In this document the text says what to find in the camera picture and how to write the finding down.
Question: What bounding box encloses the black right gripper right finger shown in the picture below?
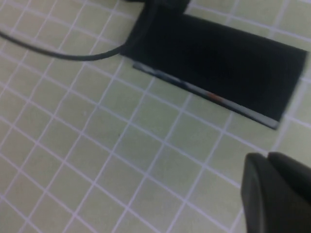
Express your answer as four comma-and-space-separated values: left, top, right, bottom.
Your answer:
257, 151, 311, 233

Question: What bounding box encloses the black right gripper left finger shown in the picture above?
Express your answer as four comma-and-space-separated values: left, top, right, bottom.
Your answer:
240, 152, 269, 233

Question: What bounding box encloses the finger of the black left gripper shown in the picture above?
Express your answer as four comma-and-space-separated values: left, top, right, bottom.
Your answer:
145, 0, 190, 13

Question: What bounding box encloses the black glasses case printed side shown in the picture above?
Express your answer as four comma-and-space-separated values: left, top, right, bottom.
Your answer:
121, 9, 309, 131

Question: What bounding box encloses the green white grid tablecloth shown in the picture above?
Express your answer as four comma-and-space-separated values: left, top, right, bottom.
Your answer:
0, 0, 311, 233

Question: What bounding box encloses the black cable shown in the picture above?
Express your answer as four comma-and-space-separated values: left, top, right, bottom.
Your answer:
0, 31, 125, 63

